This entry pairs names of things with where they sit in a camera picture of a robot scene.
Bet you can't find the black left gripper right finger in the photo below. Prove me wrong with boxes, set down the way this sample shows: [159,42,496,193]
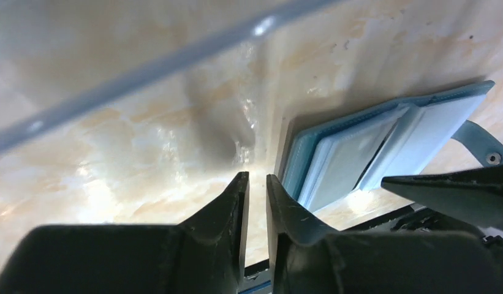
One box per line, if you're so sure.
[266,174,341,293]

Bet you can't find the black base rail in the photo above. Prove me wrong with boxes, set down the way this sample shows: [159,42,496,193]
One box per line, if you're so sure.
[241,205,503,293]

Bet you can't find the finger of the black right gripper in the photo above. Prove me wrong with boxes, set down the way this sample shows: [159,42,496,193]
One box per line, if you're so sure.
[381,164,503,231]

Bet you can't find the blue leather card holder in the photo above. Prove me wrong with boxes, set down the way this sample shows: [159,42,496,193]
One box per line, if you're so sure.
[281,80,503,212]

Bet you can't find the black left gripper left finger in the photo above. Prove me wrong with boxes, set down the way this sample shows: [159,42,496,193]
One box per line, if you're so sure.
[170,171,249,293]

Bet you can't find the clear acrylic card box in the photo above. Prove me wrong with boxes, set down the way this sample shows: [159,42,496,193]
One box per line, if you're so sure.
[0,1,334,154]

